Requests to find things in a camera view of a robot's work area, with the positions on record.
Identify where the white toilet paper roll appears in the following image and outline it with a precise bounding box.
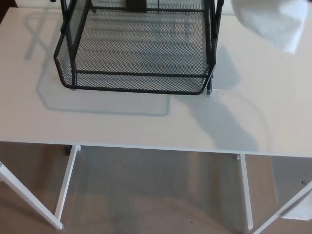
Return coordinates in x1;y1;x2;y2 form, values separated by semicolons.
230;0;309;54

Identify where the white desk leg frame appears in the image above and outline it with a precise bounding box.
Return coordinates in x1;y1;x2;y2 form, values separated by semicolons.
0;145;81;230
235;153;312;234

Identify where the black mesh file tray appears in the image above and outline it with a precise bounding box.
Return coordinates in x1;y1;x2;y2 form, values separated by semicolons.
53;0;224;97

